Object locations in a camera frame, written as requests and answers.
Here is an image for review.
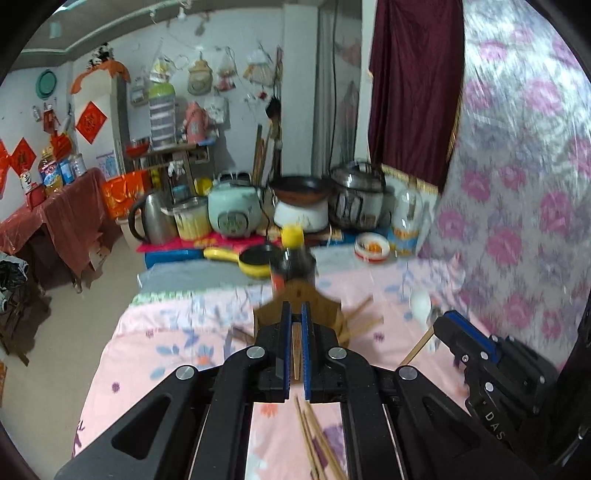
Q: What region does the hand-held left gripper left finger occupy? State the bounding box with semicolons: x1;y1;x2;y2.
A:
54;301;293;480

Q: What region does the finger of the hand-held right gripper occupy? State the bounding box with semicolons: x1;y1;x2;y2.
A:
433;316;511;446
444;310;509;365

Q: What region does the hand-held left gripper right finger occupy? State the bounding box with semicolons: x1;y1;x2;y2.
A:
302;301;539;480

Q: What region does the single wooden chopstick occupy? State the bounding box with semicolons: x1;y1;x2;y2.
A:
291;323;304;384
399;327;437;366

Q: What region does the wooden utensil holder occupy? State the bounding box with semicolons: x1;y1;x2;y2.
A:
254;279;352;347

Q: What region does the pile of wooden chopsticks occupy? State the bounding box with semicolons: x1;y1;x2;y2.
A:
232;298;385;480

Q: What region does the white plastic spoon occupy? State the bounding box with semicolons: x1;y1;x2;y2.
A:
409;289;437;354

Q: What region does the dark soy sauce bottle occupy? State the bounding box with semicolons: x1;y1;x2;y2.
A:
269;224;317;296

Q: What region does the yellow frying pan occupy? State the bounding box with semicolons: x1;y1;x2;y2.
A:
203;244;282;278

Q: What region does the white red rimmed bowl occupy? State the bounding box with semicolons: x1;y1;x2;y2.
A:
355;232;392;262

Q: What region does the grey mattress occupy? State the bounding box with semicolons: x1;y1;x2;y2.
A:
139;263;259;296

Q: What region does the clear yellow label bottle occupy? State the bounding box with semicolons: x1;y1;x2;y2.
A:
389;182;426;258

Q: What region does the pink deer print bedsheet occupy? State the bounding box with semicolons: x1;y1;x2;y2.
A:
71;258;472;480

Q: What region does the white cooker base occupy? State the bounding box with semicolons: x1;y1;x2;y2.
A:
273;198;331;234

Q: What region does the light green rice cooker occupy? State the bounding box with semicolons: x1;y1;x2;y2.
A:
208;172;264;240

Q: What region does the blue low table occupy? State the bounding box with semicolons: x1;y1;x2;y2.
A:
144;231;273;268

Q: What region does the black silver pressure cooker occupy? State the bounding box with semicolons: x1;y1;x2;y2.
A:
329;161;386;230

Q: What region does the cream pot with lid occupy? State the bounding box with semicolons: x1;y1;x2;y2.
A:
161;196;211;241

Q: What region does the dark wok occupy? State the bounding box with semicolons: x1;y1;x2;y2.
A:
269;175;334;206

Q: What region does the steel electric kettle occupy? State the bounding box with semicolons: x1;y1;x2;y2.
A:
128;191;178;246

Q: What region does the purple floral plastic sheet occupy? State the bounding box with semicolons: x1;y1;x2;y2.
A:
418;0;591;370

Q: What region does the white bin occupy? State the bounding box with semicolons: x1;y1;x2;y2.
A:
115;217;139;245

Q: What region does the cardboard box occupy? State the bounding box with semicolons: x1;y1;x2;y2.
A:
85;237;112;273

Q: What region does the orange gift bag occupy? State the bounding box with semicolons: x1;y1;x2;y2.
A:
102;170;153;220

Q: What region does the wooden side table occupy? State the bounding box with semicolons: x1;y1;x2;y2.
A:
134;143;208;195

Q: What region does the pink thermos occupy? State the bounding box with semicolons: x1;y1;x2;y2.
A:
184;102;208;144

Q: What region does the white printed tote bag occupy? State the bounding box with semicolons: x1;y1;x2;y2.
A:
203;95;229;125

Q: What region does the maroon curtain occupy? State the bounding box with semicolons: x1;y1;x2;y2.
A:
368;0;465;195

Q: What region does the grey tiered steamer green lid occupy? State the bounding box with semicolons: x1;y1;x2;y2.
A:
148;83;178;151

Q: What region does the wooden chair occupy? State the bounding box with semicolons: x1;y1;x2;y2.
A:
0;277;51;367

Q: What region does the table with red cloth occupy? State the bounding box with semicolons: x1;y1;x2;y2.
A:
0;167;112;291

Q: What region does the sheer white curtain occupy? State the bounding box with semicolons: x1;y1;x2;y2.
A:
318;0;377;171

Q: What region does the white refrigerator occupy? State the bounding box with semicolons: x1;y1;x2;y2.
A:
74;69;127;178

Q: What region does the dark jacket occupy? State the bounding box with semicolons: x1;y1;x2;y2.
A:
0;253;31;315

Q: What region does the white hanging bag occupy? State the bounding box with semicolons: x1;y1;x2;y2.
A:
244;44;278;86

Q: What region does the plastic bag with red items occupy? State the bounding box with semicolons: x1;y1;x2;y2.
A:
215;46;238;90

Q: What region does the beige jar shaped hanging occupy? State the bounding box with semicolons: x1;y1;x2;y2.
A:
187;53;214;95

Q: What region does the cooking oil bottle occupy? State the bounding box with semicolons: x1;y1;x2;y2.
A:
38;148;65;197

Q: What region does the red diamond poster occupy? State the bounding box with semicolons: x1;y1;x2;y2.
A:
10;141;37;176
75;102;108;145

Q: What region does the plastic bag with yellow item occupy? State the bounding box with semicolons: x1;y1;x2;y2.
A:
150;44;178;84

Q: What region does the orange cloth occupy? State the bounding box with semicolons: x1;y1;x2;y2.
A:
70;60;132;95

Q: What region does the panda plush toy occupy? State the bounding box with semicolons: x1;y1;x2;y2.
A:
88;42;114;70

